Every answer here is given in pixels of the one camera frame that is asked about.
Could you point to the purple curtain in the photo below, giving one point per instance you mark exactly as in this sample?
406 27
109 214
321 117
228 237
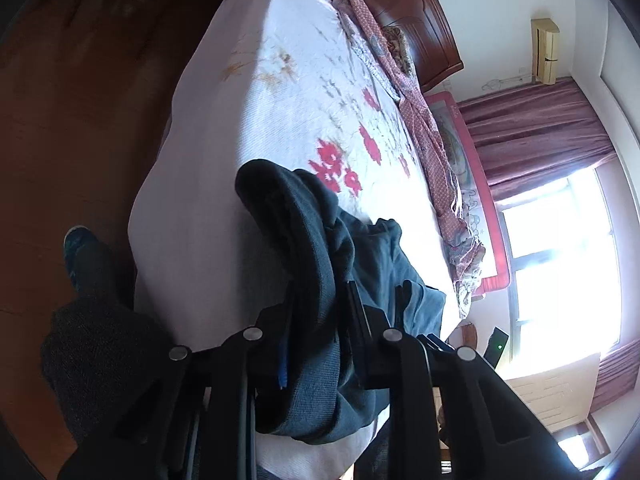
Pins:
530 130
617 375

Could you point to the person's dark teal shoe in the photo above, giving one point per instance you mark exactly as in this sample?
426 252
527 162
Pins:
80 250

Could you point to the black pants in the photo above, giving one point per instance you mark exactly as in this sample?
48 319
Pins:
310 270

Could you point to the pink checked quilt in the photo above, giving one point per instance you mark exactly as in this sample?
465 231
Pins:
425 130

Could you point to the window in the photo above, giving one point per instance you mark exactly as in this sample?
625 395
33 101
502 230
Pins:
560 270

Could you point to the wooden headboard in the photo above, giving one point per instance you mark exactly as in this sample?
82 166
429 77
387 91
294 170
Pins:
420 25

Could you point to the beige standing air conditioner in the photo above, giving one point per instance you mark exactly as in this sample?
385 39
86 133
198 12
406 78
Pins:
545 50

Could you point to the person's dark trouser leg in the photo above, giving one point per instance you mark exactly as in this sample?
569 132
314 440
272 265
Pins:
100 350

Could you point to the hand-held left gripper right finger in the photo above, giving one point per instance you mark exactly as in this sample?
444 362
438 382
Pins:
405 375

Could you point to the white cabinet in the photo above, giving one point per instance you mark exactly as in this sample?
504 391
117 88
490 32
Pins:
550 395

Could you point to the bed with floral white sheet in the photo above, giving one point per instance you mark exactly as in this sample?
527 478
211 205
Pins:
280 110

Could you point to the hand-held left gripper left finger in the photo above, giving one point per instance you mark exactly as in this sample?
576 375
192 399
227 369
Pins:
235 375

